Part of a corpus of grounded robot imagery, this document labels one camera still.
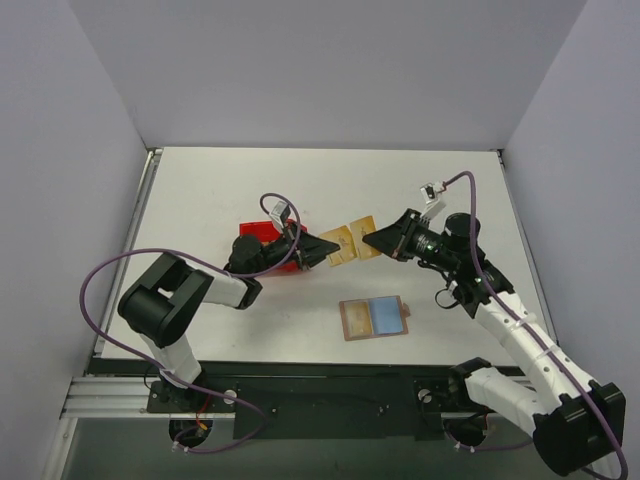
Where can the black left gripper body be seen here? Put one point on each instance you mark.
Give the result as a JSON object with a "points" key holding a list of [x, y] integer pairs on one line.
{"points": [[300, 250]]}

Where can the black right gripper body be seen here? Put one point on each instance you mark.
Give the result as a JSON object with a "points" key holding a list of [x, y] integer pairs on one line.
{"points": [[406, 236]]}

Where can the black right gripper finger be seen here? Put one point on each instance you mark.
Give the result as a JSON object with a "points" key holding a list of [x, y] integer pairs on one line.
{"points": [[390, 248], [398, 228]]}

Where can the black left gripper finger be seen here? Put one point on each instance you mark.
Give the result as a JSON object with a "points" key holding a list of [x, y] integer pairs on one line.
{"points": [[313, 256], [307, 241]]}

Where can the red plastic bin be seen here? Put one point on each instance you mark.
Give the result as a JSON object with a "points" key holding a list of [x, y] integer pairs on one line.
{"points": [[265, 232]]}

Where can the tan leather card holder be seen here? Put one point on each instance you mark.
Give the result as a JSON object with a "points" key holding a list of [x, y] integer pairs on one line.
{"points": [[389, 316]]}

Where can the gold card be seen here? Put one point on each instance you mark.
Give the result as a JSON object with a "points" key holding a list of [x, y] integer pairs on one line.
{"points": [[357, 319]]}

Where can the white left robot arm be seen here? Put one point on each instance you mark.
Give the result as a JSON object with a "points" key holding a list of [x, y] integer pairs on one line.
{"points": [[162, 303]]}

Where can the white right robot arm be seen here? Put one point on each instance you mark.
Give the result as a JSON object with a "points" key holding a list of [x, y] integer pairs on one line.
{"points": [[572, 419]]}

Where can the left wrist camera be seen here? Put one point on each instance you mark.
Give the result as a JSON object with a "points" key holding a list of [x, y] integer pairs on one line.
{"points": [[279, 215]]}

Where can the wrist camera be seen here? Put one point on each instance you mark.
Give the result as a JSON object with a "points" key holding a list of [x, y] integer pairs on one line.
{"points": [[279, 215], [432, 194]]}

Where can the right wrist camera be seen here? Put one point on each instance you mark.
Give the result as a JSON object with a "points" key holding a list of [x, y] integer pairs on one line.
{"points": [[432, 194]]}

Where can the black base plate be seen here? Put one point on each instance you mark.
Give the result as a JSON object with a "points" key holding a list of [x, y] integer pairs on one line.
{"points": [[274, 401]]}

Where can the aluminium frame rail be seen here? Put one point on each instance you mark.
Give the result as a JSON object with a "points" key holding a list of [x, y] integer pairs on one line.
{"points": [[115, 398]]}

